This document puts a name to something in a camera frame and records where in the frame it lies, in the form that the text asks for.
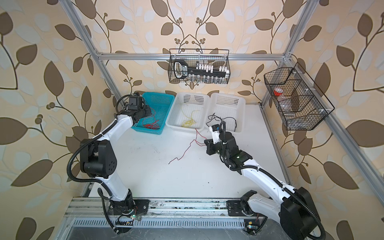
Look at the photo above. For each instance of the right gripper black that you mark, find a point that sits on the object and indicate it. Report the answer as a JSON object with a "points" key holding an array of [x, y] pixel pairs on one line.
{"points": [[210, 145]]}

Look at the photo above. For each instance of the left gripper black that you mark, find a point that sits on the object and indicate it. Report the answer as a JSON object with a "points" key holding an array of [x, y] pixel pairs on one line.
{"points": [[148, 112]]}

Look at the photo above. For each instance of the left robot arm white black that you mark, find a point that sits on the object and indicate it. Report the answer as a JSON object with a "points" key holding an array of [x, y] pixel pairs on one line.
{"points": [[95, 160]]}

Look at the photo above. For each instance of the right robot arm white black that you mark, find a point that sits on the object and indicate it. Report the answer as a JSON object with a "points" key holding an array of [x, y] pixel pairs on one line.
{"points": [[292, 208]]}

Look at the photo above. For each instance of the teal plastic basket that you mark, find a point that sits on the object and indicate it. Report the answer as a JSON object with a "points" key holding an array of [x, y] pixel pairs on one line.
{"points": [[160, 105]]}

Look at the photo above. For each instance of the right white plastic basket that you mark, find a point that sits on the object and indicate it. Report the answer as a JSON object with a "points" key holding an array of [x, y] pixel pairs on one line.
{"points": [[229, 108]]}

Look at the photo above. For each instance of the white plastic basket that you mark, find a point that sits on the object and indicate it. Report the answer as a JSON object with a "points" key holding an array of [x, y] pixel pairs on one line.
{"points": [[188, 112], [229, 108]]}

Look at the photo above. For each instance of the middle white plastic basket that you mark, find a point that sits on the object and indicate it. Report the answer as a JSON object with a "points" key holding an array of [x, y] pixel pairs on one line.
{"points": [[188, 112]]}

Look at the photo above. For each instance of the red capped item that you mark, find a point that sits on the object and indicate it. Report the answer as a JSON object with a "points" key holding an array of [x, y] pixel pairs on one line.
{"points": [[278, 91]]}

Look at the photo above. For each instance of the black tool with vials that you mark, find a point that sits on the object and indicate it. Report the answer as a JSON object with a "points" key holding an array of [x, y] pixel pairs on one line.
{"points": [[182, 70]]}

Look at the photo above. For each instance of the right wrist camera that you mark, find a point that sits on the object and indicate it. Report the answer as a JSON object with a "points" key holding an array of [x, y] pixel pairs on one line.
{"points": [[216, 131]]}

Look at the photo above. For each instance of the back black wire basket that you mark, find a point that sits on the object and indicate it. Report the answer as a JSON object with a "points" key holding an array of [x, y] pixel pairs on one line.
{"points": [[216, 57]]}

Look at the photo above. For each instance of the side black wire basket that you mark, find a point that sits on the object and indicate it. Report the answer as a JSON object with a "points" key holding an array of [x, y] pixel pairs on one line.
{"points": [[303, 105]]}

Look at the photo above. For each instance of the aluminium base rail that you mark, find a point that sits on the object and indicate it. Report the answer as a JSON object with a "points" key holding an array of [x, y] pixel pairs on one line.
{"points": [[164, 213]]}

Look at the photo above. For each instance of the aluminium frame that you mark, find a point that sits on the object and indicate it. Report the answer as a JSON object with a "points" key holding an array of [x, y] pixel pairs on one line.
{"points": [[372, 177]]}

